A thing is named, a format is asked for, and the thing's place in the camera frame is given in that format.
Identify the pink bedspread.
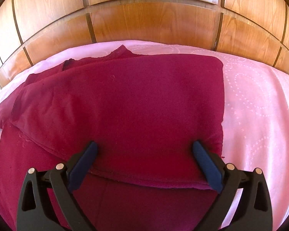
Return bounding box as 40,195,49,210
0,40,289,230

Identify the dark red garment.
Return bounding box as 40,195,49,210
0,46,224,230

